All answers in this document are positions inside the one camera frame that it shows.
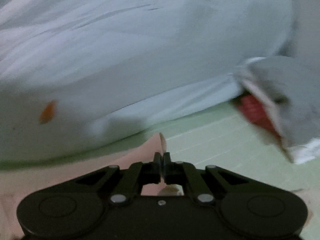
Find beige shirt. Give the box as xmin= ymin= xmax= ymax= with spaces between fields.
xmin=0 ymin=132 xmax=186 ymax=240

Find light blue carrot-print quilt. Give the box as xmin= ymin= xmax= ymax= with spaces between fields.
xmin=1 ymin=0 xmax=294 ymax=165

